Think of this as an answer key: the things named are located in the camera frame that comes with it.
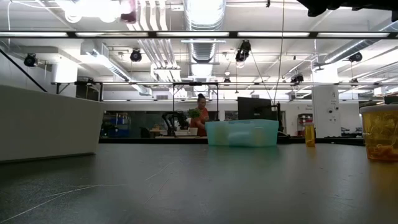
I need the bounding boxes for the large orange pill bottle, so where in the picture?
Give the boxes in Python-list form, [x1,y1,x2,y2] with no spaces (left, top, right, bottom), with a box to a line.
[359,104,398,162]
[254,124,272,146]
[213,124,230,146]

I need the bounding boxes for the small orange pill bottle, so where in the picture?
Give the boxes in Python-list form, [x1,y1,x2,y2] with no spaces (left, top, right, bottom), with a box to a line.
[303,121,316,147]

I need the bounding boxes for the teal plastic bin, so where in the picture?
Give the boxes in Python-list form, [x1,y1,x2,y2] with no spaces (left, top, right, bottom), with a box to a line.
[205,119,280,147]

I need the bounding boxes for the white plastic bin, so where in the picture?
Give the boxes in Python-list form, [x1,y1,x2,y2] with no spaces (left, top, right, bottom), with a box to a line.
[0,83,106,163]

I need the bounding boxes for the potted green plant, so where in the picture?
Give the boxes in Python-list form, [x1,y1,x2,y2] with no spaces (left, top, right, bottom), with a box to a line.
[187,108,202,136]

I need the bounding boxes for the person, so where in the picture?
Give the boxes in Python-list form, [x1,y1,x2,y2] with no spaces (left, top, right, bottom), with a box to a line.
[189,93,210,137]

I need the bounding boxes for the black monitor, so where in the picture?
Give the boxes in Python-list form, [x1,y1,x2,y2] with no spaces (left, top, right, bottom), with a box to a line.
[237,96,274,121]

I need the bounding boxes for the blue storage bins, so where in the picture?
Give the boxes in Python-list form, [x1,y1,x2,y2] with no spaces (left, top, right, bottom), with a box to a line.
[108,116,131,138]

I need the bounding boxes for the black table mat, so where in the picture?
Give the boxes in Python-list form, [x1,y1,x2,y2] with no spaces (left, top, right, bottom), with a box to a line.
[0,142,398,224]

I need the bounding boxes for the red cabinet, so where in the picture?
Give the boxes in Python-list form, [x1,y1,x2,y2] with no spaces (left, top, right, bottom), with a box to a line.
[297,113,313,137]

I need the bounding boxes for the white pillar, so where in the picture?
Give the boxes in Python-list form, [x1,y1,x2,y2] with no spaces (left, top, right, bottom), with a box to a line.
[312,84,342,138]

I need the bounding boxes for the black overhead light bar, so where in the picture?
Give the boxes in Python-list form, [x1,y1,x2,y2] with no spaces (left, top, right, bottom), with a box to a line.
[0,30,398,39]

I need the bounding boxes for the black aluminium table frame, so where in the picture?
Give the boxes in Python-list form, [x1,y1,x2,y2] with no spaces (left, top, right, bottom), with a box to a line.
[98,136,365,145]

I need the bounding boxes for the long black ceiling rail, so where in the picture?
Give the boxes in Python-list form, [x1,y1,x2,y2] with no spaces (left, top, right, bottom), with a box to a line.
[51,81,398,87]

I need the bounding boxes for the white rectangular air duct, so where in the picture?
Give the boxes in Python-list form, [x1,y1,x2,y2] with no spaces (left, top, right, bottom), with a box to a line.
[80,40,153,96]

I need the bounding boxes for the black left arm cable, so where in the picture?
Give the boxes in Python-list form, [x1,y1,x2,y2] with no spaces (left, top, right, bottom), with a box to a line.
[0,47,48,93]

